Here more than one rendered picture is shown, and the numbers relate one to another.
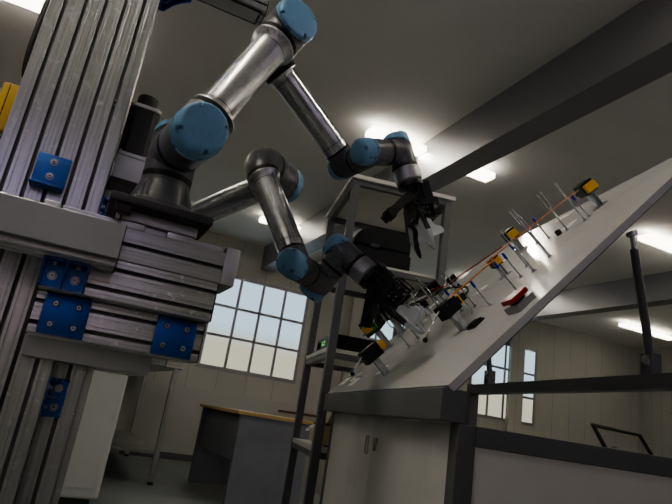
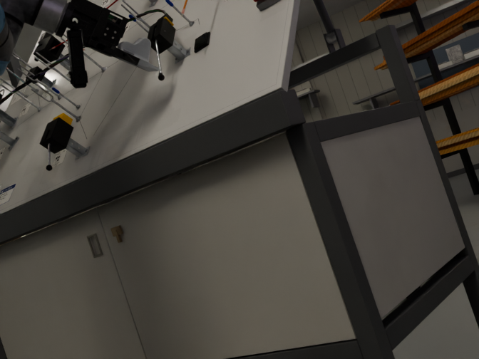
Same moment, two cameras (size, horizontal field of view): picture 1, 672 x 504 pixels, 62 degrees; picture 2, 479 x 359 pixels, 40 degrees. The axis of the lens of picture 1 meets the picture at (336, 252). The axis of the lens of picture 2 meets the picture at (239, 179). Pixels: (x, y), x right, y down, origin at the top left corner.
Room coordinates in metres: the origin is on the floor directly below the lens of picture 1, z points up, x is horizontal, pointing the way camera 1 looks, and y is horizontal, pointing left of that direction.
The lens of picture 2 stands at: (0.40, 0.61, 0.71)
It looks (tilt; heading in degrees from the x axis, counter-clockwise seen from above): 2 degrees up; 317
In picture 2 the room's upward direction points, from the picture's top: 19 degrees counter-clockwise
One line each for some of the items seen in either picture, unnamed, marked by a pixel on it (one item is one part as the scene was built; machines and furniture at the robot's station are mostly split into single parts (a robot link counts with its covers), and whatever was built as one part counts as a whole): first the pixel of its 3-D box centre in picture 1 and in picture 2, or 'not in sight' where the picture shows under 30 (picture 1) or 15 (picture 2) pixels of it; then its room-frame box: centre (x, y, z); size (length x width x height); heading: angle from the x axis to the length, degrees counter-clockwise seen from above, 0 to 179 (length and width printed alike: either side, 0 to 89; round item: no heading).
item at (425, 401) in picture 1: (371, 403); (86, 194); (1.73, -0.18, 0.83); 1.18 x 0.05 x 0.06; 10
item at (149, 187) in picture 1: (162, 197); not in sight; (1.26, 0.43, 1.21); 0.15 x 0.15 x 0.10
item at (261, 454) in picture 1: (245, 453); not in sight; (5.47, 0.53, 0.37); 1.33 x 0.69 x 0.73; 24
